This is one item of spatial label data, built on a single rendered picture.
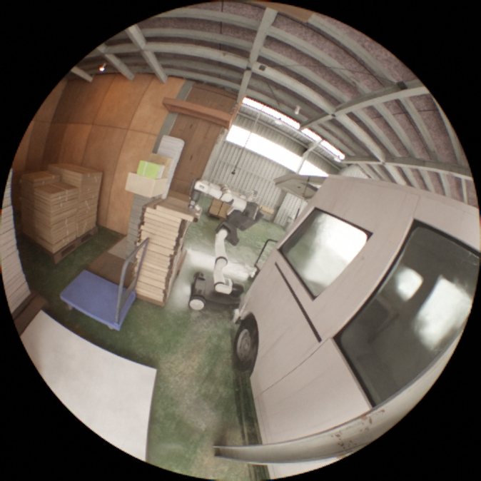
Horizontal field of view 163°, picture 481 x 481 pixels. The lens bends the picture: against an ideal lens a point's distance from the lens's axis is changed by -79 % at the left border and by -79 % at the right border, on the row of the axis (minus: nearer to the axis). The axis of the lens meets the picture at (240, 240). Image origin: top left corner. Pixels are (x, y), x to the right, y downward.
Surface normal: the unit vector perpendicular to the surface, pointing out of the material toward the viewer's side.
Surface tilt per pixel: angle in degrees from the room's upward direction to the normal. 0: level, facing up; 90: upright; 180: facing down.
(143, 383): 0
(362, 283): 85
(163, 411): 0
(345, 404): 90
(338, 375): 90
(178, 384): 0
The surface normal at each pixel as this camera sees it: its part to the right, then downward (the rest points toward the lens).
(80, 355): 0.38, -0.87
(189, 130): 0.12, 0.37
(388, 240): -0.88, -0.39
